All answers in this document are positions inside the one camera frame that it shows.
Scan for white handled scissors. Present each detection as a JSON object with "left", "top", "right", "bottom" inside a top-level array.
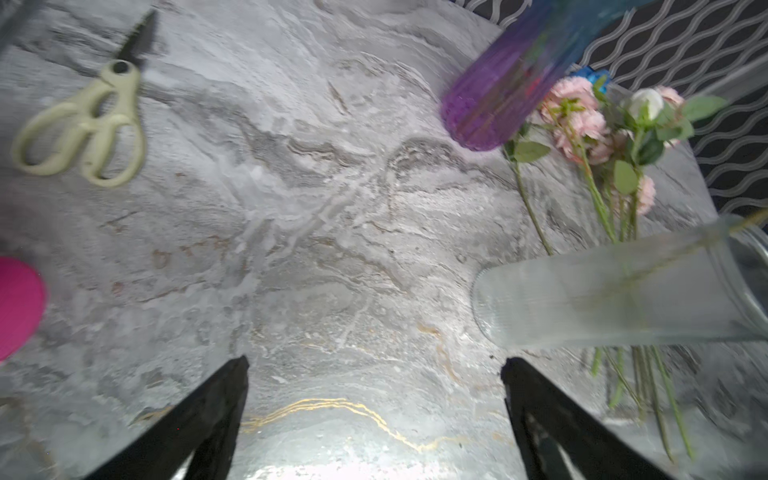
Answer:
[{"left": 10, "top": 8, "right": 158, "bottom": 188}]

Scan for pink rose spray right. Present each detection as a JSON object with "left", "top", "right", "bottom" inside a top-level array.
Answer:
[{"left": 537, "top": 75, "right": 726, "bottom": 456}]

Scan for purple blue glass vase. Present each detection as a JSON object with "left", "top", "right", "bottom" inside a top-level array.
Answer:
[{"left": 440, "top": 0, "right": 645, "bottom": 151}]

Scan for clear glass jar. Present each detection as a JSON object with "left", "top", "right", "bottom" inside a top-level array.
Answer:
[{"left": 471, "top": 215, "right": 767, "bottom": 349}]

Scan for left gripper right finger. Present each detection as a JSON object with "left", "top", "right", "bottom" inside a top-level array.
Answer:
[{"left": 500, "top": 357, "right": 669, "bottom": 479}]

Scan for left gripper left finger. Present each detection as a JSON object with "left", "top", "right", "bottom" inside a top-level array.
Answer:
[{"left": 88, "top": 356, "right": 249, "bottom": 479}]

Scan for magenta silicone cup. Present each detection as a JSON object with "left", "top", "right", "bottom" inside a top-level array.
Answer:
[{"left": 0, "top": 257, "right": 46, "bottom": 360}]

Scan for blue flower stem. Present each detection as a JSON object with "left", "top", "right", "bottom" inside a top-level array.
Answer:
[{"left": 569, "top": 66, "right": 611, "bottom": 93}]

